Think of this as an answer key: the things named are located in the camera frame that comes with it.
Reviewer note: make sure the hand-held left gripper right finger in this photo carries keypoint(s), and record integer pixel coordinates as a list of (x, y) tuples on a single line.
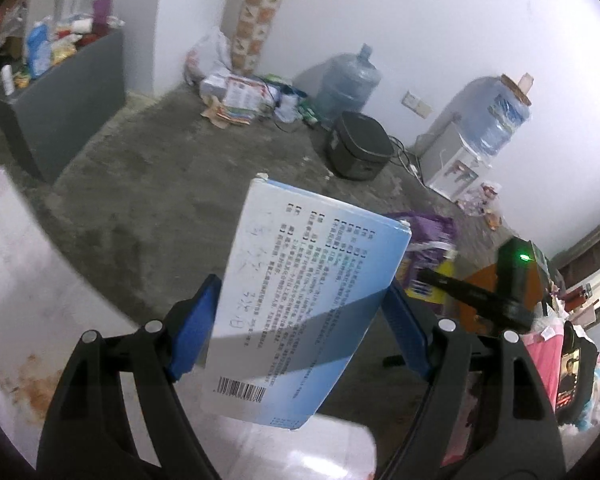
[(405, 330)]

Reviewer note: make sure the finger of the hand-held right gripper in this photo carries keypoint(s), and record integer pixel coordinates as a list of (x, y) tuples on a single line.
[(460, 290)]

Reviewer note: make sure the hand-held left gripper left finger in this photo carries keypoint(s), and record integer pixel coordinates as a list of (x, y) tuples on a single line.
[(195, 330)]

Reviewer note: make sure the white and blue paper box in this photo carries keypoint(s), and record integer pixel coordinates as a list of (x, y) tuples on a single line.
[(300, 285)]

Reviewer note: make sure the purple plastic package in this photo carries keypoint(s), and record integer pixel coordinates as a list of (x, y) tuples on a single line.
[(432, 240)]

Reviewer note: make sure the snack wrappers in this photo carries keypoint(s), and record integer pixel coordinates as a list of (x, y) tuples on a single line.
[(482, 202)]

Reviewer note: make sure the pink cloth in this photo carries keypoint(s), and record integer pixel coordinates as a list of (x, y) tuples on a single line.
[(545, 365)]

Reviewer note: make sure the black printed cloth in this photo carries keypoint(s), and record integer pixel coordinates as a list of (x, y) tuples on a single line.
[(577, 370)]

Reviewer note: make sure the white water dispenser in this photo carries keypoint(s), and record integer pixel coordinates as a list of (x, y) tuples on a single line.
[(450, 165)]

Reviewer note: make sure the blue water jug with label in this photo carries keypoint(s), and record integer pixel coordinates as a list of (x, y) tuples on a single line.
[(495, 115)]

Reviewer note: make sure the black rice cooker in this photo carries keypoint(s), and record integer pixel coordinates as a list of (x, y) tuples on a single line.
[(360, 145)]

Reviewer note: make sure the cardboard piece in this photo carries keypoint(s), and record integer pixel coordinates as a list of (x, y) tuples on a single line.
[(517, 87)]

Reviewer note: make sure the pile of papers and boxes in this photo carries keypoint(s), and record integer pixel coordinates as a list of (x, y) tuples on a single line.
[(245, 97)]

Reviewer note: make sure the grey cabinet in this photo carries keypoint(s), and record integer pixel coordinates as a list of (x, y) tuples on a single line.
[(65, 105)]

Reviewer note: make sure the white plastic bag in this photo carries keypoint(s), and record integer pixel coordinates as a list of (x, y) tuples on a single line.
[(207, 57)]

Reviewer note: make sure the blue plastic bag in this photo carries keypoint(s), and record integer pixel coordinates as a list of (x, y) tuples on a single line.
[(37, 50)]

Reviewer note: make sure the tiled column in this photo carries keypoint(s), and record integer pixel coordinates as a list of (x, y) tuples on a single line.
[(262, 15)]

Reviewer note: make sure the purple cup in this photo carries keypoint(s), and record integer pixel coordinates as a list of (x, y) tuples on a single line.
[(101, 17)]

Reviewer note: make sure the wall socket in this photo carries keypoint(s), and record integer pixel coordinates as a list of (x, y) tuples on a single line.
[(417, 104)]

